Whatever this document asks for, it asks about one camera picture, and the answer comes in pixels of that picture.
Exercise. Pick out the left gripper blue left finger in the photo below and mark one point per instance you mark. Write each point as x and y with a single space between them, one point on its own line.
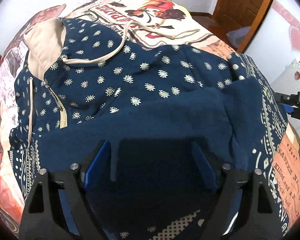
57 206

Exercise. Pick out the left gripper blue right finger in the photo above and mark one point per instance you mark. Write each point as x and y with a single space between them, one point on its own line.
256 217

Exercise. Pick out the navy patterned hooded garment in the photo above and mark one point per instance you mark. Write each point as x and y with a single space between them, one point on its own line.
82 83

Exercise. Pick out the white wardrobe sliding door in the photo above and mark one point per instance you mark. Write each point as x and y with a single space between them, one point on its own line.
276 46

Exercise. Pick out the brown wooden door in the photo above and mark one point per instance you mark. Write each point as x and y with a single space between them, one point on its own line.
235 14

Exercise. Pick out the printed newspaper pattern bedspread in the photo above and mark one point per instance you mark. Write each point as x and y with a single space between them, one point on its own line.
151 23

